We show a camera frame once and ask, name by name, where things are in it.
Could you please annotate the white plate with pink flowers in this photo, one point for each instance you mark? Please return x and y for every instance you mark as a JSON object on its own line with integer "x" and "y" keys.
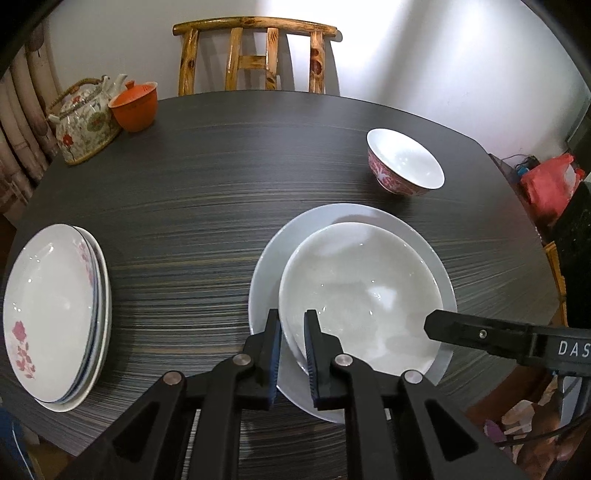
{"x": 49, "y": 312}

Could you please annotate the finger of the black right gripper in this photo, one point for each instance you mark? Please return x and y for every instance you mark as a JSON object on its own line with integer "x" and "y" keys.
{"x": 499, "y": 338}

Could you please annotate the red plastic bag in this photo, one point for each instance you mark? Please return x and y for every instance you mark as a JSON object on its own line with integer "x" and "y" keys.
{"x": 550, "y": 186}

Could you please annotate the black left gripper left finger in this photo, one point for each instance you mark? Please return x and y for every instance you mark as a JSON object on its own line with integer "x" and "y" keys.
{"x": 247, "y": 379}

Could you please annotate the wooden chair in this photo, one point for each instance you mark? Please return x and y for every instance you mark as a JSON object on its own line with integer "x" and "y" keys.
{"x": 190, "y": 31}

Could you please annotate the bottom white plate of stack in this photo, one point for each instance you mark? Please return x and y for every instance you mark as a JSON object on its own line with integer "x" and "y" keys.
{"x": 93, "y": 372}

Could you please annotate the small red patterned bowl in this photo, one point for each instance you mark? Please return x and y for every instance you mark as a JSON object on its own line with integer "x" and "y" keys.
{"x": 401, "y": 164}

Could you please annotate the beige patterned curtain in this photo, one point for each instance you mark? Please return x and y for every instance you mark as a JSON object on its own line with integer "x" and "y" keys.
{"x": 28, "y": 144}

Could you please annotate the orange lidded tea cup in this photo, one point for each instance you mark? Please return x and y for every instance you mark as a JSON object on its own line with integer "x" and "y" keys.
{"x": 135, "y": 108}

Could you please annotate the yellow wooden crate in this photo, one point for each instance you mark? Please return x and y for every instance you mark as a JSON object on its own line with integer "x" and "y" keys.
{"x": 551, "y": 252}

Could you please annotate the white plate with blue rim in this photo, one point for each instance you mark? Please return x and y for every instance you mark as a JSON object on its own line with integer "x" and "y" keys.
{"x": 96, "y": 334}

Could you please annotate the large grey-white plate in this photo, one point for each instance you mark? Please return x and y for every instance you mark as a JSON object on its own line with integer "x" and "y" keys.
{"x": 292, "y": 380}

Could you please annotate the floral ceramic teapot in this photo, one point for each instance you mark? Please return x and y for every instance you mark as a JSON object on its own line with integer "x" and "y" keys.
{"x": 85, "y": 125}

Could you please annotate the large white bowl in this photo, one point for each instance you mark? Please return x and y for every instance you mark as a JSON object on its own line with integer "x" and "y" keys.
{"x": 369, "y": 288}

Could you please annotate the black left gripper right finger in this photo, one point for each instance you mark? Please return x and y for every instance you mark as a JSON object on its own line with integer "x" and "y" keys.
{"x": 337, "y": 378}

